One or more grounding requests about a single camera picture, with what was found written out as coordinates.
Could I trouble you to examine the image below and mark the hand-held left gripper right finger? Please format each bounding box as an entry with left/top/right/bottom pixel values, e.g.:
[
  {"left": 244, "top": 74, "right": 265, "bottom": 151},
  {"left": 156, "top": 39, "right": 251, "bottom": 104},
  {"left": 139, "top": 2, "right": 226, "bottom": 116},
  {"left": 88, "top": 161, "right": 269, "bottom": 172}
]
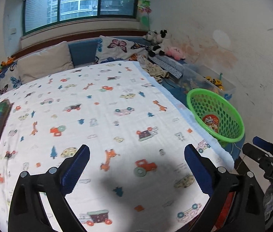
[{"left": 184, "top": 144, "right": 266, "bottom": 232}]

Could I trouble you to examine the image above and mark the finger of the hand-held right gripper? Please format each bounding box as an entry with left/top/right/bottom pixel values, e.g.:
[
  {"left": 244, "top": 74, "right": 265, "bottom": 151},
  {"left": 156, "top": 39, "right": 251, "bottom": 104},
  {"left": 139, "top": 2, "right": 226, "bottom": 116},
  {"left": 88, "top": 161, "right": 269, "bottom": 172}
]
[
  {"left": 252, "top": 136, "right": 273, "bottom": 160},
  {"left": 242, "top": 142, "right": 273, "bottom": 168}
]

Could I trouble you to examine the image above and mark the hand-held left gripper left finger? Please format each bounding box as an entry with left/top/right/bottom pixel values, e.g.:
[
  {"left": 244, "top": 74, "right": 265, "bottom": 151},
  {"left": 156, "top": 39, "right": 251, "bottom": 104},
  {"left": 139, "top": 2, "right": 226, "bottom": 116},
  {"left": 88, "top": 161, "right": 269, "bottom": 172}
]
[{"left": 8, "top": 144, "right": 91, "bottom": 232}]

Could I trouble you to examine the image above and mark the green plastic basket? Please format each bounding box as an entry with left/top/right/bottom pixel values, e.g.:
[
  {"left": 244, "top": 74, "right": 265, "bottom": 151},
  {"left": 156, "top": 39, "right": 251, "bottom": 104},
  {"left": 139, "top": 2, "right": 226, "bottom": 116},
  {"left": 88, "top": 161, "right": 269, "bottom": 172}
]
[{"left": 187, "top": 88, "right": 245, "bottom": 143}]

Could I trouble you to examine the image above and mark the red printed paper cup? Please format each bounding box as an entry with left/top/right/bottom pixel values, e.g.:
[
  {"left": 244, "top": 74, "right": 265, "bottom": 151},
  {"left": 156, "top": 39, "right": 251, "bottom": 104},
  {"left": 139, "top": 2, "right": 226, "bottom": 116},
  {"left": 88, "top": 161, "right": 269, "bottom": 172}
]
[{"left": 202, "top": 115, "right": 220, "bottom": 133}]

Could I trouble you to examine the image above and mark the red plastic object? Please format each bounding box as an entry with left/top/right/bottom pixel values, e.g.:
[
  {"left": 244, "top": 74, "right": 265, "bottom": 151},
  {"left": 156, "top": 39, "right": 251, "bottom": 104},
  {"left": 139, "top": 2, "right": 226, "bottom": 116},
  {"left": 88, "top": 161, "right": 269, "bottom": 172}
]
[{"left": 221, "top": 192, "right": 235, "bottom": 224}]

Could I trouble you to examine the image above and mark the printed white tablecloth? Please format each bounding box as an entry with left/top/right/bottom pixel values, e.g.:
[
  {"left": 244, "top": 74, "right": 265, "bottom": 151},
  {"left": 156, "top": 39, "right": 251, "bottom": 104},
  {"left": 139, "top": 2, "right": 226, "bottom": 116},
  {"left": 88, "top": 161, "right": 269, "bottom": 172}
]
[{"left": 0, "top": 61, "right": 235, "bottom": 232}]

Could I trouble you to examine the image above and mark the yellow toy car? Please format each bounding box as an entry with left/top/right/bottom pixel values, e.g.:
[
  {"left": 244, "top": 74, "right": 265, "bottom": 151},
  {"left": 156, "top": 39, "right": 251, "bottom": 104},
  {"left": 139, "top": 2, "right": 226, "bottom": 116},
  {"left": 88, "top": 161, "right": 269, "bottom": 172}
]
[{"left": 205, "top": 76, "right": 225, "bottom": 90}]

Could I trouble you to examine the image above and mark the clear plastic storage box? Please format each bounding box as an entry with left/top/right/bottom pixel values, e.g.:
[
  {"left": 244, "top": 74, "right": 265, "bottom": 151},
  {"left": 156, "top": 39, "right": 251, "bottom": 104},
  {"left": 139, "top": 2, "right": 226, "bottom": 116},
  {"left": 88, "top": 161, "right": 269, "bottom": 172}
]
[{"left": 173, "top": 64, "right": 236, "bottom": 101}]

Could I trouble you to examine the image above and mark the beige printed cloth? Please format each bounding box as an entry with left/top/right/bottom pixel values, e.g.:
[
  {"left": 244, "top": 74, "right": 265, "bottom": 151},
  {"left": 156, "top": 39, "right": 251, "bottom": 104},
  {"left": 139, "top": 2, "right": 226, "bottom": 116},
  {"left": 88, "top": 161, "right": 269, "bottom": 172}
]
[{"left": 138, "top": 55, "right": 169, "bottom": 83}]

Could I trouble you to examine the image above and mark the small butterfly print pillow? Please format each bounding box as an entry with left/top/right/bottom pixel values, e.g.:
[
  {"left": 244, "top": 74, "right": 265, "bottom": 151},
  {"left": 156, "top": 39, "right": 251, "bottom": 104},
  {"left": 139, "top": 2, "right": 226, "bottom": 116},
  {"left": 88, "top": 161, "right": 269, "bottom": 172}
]
[{"left": 0, "top": 61, "right": 22, "bottom": 97}]

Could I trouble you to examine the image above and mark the beige pillow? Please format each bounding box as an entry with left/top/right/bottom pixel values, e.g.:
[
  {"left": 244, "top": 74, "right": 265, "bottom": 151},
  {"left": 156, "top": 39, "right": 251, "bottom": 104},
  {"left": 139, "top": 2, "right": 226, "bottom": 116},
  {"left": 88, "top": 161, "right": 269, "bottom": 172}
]
[{"left": 18, "top": 41, "right": 75, "bottom": 83}]

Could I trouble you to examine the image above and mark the blue sofa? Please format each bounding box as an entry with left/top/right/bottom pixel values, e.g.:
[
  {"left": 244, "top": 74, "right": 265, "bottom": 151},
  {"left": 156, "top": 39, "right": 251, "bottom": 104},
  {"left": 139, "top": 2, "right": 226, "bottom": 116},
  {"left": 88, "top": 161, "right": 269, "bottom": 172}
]
[{"left": 0, "top": 37, "right": 190, "bottom": 97}]

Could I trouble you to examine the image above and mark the pink plush toy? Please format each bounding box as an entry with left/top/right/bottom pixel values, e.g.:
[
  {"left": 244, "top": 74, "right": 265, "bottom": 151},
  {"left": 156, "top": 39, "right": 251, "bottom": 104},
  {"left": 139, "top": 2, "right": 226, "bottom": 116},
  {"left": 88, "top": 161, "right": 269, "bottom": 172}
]
[{"left": 164, "top": 46, "right": 186, "bottom": 60}]

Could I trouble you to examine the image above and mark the orange toy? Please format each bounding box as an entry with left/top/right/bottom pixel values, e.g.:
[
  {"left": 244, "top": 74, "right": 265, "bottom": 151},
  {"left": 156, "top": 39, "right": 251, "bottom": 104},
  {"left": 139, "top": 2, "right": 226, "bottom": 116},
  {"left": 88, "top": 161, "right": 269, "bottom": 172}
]
[{"left": 1, "top": 56, "right": 16, "bottom": 67}]

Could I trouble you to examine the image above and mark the black eared white plush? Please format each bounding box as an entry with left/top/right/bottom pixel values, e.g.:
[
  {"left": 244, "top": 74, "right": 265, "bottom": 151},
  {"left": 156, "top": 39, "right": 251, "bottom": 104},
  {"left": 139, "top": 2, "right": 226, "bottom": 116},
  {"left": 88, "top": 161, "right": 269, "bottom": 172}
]
[{"left": 148, "top": 30, "right": 169, "bottom": 57}]

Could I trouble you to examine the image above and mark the large butterfly print pillow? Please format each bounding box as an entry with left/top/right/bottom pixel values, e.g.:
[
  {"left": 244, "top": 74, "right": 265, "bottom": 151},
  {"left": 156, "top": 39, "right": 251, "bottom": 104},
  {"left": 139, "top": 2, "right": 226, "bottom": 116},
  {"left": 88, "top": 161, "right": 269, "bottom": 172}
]
[{"left": 95, "top": 36, "right": 151, "bottom": 64}]

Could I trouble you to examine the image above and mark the black white cow plush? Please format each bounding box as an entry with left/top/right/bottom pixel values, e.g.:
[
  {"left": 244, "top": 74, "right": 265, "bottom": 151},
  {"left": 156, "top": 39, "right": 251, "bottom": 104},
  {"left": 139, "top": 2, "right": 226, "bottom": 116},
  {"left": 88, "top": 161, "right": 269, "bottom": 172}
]
[{"left": 145, "top": 30, "right": 162, "bottom": 44}]

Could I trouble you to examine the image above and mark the green framed window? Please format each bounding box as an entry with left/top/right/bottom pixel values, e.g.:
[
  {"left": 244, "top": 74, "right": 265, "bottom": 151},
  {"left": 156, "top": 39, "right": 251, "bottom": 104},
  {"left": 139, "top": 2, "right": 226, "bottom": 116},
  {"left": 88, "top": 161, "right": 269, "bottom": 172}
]
[{"left": 23, "top": 0, "right": 137, "bottom": 35}]

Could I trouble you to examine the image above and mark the paper pinwheel decoration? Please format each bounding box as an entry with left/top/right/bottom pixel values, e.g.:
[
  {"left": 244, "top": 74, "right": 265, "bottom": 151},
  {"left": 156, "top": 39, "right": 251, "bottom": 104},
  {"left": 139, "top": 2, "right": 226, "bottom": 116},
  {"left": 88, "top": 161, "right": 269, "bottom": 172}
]
[{"left": 136, "top": 0, "right": 153, "bottom": 31}]

